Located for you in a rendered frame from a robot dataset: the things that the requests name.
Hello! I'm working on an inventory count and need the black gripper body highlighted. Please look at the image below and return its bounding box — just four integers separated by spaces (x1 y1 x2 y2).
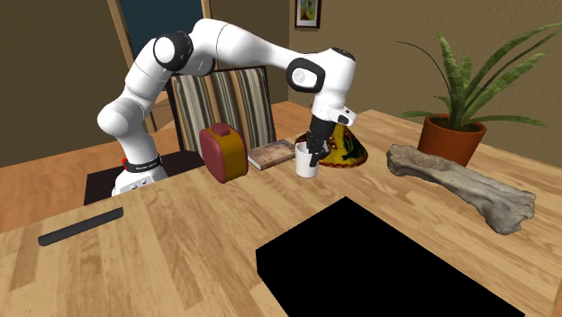
305 115 331 153

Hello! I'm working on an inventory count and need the white cup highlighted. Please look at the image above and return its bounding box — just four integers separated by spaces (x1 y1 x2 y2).
294 141 322 180

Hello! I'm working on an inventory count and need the yellow patterned cone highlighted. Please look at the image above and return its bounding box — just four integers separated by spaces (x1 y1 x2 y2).
294 123 369 169

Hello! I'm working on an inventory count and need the brown book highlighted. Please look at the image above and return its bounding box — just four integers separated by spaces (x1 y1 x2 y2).
247 139 298 172

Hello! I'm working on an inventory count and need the red and yellow box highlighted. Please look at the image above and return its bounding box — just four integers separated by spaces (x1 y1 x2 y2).
198 122 250 185

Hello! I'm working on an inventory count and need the striped chair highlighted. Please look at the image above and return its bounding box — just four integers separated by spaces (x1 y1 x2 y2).
165 65 278 156

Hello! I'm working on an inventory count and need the black flat box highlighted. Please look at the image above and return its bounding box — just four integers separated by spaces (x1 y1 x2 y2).
255 195 526 317

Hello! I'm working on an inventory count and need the green plant in terracotta pot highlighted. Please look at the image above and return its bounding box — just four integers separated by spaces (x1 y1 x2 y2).
394 23 562 168

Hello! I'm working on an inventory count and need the large grey bone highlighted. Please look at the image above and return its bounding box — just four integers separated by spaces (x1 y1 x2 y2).
385 143 538 236

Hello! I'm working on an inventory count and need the dark robot stand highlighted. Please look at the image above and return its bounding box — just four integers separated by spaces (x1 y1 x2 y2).
83 150 207 206

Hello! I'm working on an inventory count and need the dark grey rod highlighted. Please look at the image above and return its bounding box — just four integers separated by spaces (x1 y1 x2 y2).
37 206 125 248

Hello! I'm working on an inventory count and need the framed wall picture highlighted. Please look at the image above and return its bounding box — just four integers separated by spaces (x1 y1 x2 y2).
293 0 323 31

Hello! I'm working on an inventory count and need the blue door with wooden frame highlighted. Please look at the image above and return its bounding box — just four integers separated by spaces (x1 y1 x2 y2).
106 0 213 134

